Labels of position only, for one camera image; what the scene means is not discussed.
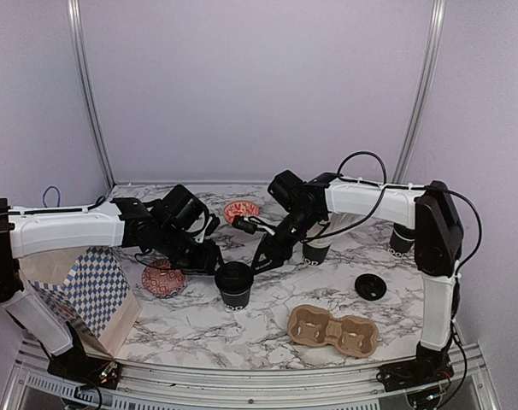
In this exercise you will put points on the brown cardboard cup carrier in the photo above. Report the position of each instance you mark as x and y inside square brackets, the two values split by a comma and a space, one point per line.
[315, 327]

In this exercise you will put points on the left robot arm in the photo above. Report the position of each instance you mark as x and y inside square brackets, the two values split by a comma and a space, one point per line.
[178, 226]

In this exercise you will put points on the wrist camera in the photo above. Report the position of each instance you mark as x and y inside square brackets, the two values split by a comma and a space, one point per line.
[252, 224]
[211, 224]

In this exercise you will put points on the right aluminium frame post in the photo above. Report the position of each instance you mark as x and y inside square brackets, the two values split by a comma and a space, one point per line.
[430, 59]

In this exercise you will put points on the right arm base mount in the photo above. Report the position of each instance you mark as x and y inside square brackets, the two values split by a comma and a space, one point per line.
[409, 374]

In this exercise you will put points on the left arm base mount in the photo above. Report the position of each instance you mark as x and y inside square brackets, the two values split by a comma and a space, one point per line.
[90, 371]

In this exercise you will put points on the black cup holding straws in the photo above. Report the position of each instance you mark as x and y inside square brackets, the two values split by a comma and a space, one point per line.
[315, 252]

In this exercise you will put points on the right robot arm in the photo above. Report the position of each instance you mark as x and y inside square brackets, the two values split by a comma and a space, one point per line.
[426, 210]

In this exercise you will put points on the black plastic cup lid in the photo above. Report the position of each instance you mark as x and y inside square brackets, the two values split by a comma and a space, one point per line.
[234, 278]

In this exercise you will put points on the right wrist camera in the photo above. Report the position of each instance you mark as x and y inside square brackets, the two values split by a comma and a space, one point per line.
[252, 224]

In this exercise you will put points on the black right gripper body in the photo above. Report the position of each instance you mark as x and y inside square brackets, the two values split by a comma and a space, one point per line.
[285, 248]

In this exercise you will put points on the red patterned bowl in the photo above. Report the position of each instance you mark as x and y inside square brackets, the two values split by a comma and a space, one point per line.
[161, 280]
[240, 208]

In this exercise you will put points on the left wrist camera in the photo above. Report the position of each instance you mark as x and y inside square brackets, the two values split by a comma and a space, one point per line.
[211, 224]

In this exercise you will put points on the bundle of white straws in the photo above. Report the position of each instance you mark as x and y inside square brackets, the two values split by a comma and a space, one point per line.
[335, 222]

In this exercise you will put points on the blue checkered paper bag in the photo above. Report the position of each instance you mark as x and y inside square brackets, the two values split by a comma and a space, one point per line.
[87, 288]

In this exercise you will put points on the black paper coffee cup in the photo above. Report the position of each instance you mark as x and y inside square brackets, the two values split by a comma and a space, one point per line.
[235, 302]

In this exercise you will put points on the aluminium frame post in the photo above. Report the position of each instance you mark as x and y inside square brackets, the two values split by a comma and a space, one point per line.
[430, 59]
[78, 39]

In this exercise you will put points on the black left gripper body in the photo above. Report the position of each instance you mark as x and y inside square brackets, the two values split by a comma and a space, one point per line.
[191, 260]

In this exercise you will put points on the aluminium front rail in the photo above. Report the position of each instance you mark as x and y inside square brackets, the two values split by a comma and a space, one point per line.
[148, 386]

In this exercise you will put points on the left aluminium frame post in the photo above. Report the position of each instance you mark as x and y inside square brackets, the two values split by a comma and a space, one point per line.
[78, 39]

